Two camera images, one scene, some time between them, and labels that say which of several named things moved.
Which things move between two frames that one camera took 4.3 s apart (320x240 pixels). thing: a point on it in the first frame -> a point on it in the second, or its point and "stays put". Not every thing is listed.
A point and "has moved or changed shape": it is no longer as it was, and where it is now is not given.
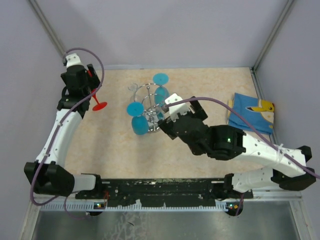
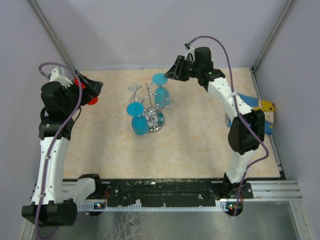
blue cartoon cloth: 259,113 stays put
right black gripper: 182,117 -> 181,67
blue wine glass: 140,124 stays put
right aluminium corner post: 257,61 stays put
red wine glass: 99,106 has moved or changed shape
